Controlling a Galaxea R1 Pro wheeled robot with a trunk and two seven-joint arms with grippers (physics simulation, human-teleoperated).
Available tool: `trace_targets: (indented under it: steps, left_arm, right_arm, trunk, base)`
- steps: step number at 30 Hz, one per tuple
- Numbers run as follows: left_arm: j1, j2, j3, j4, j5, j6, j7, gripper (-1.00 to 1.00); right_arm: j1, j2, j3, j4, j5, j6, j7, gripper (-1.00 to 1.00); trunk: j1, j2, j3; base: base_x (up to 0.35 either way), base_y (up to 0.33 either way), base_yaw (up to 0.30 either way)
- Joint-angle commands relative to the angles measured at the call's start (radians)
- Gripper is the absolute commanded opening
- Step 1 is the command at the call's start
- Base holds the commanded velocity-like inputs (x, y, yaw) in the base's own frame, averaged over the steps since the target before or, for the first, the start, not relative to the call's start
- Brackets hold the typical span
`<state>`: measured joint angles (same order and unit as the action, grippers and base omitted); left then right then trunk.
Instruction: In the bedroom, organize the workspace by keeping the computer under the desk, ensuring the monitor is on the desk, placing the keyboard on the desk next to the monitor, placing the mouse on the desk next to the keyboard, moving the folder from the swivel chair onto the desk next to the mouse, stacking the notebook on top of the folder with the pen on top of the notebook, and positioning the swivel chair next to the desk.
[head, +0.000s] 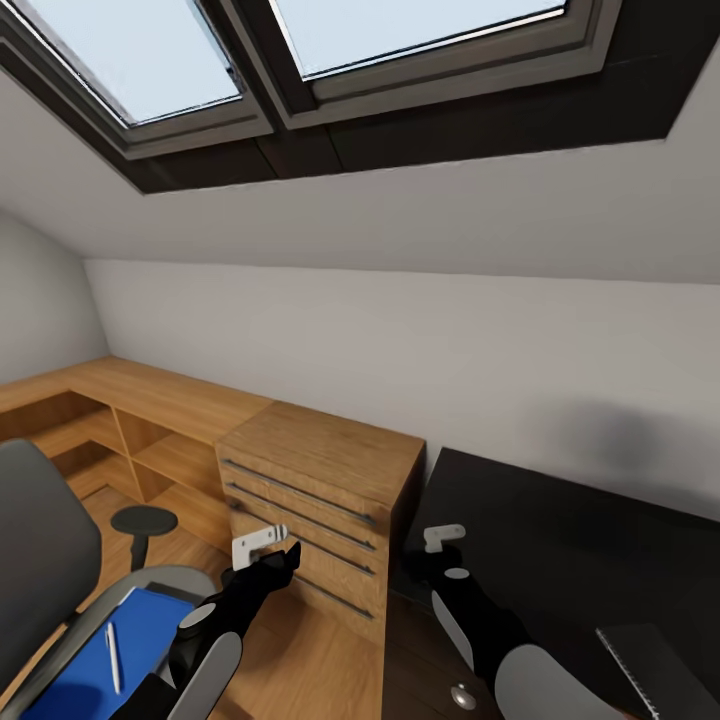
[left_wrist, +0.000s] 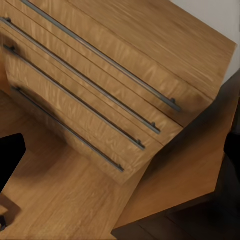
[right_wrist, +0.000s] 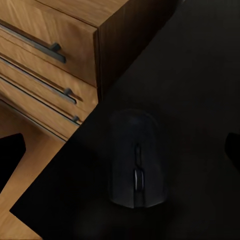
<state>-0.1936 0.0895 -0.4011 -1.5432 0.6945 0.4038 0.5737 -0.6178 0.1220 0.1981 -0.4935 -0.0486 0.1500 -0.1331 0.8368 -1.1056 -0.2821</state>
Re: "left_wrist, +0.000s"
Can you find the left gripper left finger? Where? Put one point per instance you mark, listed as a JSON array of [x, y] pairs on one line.
[[12, 150]]

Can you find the desk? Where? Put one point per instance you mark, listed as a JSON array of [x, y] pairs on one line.
[[227, 192]]

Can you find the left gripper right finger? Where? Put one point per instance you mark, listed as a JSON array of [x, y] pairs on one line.
[[232, 149]]

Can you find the cabinet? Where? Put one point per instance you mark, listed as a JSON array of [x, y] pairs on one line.
[[174, 199], [117, 80]]

